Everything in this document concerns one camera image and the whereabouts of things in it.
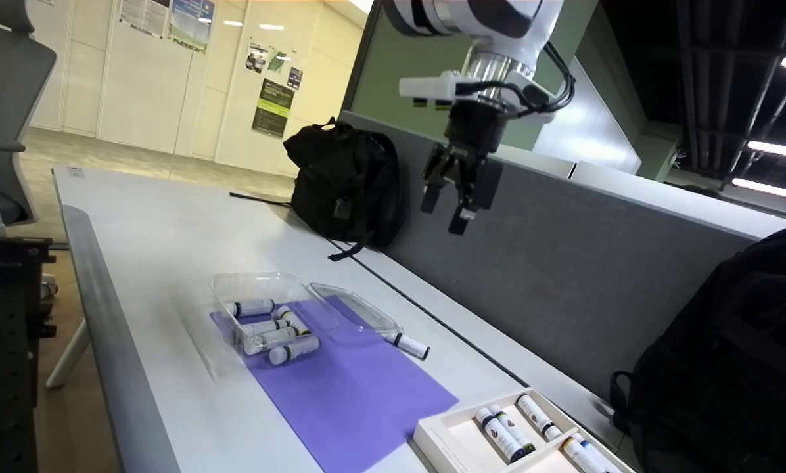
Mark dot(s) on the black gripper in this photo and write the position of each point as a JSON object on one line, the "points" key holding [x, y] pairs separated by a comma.
{"points": [[474, 132]]}

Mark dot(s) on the small white bottle black cap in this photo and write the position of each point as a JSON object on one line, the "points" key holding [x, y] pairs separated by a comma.
{"points": [[410, 346], [294, 351], [265, 341], [294, 320], [250, 305]]}

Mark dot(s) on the clear plastic container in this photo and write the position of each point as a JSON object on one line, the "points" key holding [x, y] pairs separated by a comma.
{"points": [[265, 317]]}

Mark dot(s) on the white bottle black band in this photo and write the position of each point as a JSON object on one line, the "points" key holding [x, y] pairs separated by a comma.
{"points": [[504, 434], [591, 455], [539, 417]]}

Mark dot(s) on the small black backpack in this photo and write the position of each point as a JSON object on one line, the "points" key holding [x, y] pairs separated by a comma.
{"points": [[347, 180]]}

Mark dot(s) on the grey divider panel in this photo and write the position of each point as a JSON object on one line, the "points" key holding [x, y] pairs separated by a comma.
{"points": [[585, 263]]}

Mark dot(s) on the purple mat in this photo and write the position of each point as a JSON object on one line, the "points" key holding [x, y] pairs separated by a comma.
{"points": [[357, 395]]}

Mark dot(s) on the large black backpack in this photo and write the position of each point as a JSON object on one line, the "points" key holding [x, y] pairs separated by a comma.
{"points": [[735, 351]]}

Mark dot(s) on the white table leg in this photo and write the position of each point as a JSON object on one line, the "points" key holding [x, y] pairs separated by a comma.
{"points": [[67, 356]]}

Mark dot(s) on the black side cabinet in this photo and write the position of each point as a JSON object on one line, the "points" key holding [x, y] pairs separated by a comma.
{"points": [[0, 351]]}

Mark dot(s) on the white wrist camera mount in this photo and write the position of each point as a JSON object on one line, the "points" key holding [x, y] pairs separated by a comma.
{"points": [[426, 88]]}

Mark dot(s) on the dark green wall poster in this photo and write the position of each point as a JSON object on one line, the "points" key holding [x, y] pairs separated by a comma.
{"points": [[272, 109]]}

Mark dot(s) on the small wall photo sheets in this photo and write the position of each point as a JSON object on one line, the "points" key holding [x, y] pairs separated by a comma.
{"points": [[275, 63]]}

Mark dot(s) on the large wall poster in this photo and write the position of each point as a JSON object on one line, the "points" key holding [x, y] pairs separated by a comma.
{"points": [[169, 19]]}

